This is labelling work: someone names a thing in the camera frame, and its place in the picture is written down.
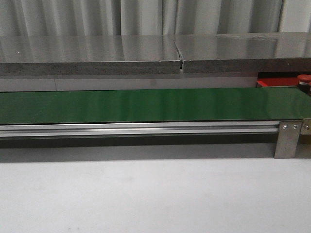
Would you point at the steel end bracket plate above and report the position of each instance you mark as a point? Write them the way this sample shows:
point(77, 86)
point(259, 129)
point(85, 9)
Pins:
point(306, 127)

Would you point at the right grey stone shelf slab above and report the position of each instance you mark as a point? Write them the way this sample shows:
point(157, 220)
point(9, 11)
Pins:
point(246, 52)

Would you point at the steel conveyor support bracket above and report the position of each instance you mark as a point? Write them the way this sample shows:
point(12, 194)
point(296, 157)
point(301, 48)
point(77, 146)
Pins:
point(287, 139)

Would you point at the aluminium conveyor side rail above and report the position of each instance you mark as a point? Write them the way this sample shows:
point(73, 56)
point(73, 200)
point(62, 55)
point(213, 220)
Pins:
point(43, 130)

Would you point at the red plastic tray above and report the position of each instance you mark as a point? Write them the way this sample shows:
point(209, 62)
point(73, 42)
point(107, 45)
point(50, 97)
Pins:
point(277, 82)

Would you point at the left grey stone shelf slab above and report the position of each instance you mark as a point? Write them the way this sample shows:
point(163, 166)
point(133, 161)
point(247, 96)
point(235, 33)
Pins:
point(88, 55)

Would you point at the red mushroom push button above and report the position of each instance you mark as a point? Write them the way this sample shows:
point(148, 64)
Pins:
point(303, 82)

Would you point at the grey pleated curtain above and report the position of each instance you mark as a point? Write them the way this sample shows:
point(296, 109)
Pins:
point(152, 17)

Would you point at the green conveyor belt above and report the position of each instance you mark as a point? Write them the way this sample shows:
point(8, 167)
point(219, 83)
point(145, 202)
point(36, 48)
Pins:
point(157, 105)

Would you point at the grey stone shelf slab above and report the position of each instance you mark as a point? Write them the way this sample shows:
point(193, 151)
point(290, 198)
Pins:
point(246, 52)
point(88, 55)

